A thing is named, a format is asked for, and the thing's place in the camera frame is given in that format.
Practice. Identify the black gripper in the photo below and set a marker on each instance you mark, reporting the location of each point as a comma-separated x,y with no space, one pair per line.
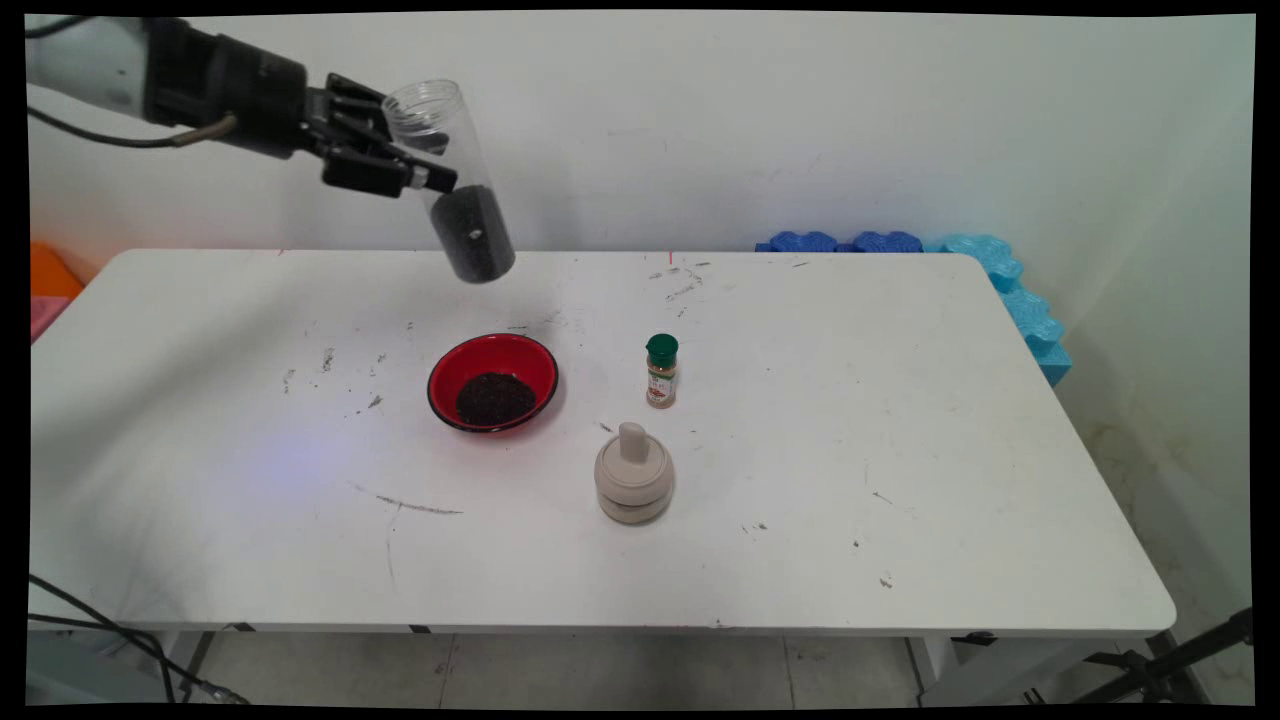
230,95

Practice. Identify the clear plastic jar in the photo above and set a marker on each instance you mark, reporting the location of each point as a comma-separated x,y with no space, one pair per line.
440,110

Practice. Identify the black seeds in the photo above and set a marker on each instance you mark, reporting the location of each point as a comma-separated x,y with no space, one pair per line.
495,398
475,240

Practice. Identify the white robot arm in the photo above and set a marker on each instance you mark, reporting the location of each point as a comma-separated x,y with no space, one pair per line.
80,70

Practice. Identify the red bowl black rim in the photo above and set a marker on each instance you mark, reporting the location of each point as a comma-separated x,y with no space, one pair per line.
500,355

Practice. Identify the orange foam block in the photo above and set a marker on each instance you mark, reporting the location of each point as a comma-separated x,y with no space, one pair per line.
50,275

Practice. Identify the pink foam block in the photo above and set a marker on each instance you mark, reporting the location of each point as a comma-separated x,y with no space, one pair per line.
42,318

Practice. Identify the spice bottle green cap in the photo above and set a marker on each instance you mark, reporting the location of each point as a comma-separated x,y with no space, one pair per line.
661,385

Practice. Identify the white table leg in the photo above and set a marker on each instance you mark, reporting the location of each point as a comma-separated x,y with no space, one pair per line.
165,660

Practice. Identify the light blue foam mat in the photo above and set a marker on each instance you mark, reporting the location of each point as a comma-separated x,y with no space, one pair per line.
1010,300

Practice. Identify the black tripod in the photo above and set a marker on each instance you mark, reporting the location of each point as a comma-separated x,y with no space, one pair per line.
1200,642

